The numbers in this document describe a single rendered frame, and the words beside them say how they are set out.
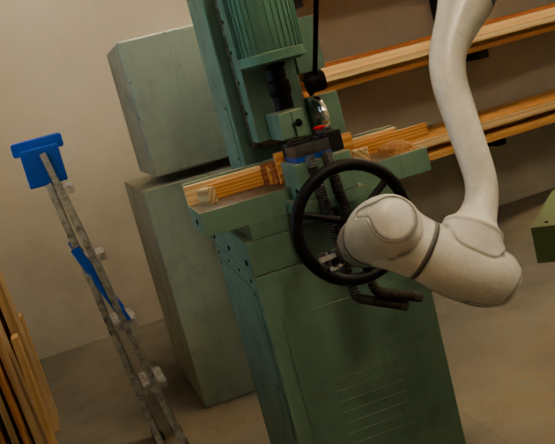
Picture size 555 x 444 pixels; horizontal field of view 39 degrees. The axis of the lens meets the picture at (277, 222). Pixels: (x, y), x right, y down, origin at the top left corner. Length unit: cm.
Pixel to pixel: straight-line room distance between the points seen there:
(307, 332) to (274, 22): 77
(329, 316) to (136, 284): 255
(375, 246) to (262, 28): 91
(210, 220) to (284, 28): 51
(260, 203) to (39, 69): 260
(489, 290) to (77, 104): 331
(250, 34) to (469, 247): 94
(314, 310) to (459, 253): 77
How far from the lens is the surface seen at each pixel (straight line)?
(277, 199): 189
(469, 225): 127
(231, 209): 186
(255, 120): 212
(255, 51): 198
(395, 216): 118
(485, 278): 126
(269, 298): 192
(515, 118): 460
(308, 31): 226
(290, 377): 199
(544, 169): 533
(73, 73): 432
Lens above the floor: 118
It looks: 11 degrees down
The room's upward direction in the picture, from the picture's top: 15 degrees counter-clockwise
